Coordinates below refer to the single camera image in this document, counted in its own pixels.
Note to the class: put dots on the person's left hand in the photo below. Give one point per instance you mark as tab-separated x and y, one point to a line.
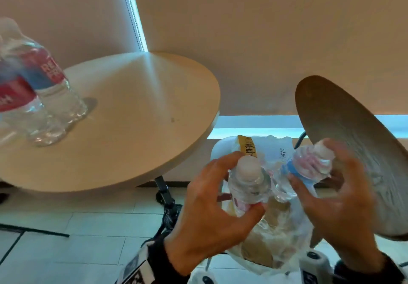
204	216

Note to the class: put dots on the person's right hand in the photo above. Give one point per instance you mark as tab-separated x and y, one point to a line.
347	216

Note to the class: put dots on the person's right thumb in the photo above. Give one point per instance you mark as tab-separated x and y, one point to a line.
302	189

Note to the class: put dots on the person's left thumb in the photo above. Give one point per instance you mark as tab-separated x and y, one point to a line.
251	213

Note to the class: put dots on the clear water bottle blue label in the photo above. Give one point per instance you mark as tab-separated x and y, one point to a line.
307	165

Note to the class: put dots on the clear water bottle white cap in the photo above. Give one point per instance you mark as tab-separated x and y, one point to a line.
248	181

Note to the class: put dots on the person's left forearm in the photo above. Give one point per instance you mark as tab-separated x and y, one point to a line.
165	266

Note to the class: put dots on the person's right forearm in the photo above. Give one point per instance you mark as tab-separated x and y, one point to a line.
373	274

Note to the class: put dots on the clear plastic bag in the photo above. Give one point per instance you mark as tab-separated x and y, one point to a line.
277	229

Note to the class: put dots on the yellow tape label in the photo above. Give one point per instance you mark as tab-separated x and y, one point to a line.
247	145

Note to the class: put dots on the round brown side table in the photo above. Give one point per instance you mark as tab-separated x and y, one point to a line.
357	146

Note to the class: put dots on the black table leg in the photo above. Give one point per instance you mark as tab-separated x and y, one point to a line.
167	201

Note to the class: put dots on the water bottle red blue label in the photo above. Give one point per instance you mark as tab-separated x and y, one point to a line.
44	76
22	108

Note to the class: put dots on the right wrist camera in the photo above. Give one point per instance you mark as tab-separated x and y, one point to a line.
315	266

